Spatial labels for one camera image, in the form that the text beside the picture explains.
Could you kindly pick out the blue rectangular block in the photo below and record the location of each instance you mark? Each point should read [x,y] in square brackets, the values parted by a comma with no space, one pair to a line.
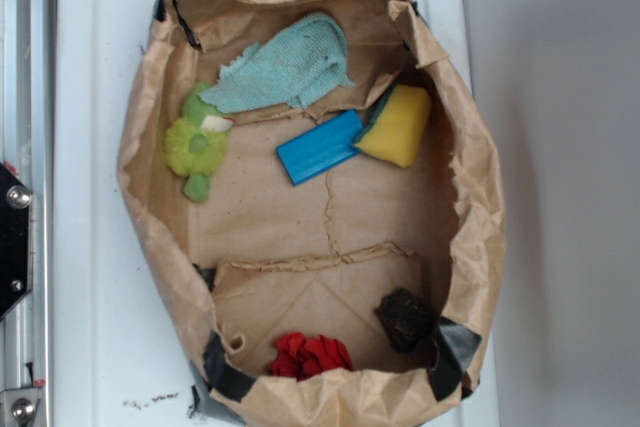
[321,148]

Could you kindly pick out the silver corner bracket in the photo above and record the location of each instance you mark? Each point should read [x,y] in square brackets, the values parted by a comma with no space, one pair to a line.
[19,407]

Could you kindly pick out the dark brown rock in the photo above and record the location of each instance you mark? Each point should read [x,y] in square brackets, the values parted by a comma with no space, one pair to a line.
[405,319]

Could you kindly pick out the green plush toy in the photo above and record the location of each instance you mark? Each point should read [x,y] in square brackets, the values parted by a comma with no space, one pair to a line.
[196,142]

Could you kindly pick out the yellow green sponge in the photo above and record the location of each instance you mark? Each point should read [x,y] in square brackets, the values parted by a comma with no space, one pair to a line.
[395,131]

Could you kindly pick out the black metal bracket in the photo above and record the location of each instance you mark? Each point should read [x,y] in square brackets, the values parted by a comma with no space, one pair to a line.
[15,246]

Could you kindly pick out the brown paper bag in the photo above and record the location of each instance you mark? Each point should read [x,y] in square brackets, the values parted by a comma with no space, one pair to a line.
[262,258]

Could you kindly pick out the aluminium frame rail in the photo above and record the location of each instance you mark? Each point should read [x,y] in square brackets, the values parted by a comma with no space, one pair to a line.
[27,114]

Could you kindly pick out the teal microfiber cloth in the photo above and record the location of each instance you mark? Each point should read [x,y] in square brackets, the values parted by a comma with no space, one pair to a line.
[297,67]

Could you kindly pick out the red crumpled paper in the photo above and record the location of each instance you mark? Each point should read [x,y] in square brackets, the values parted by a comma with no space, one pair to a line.
[302,357]

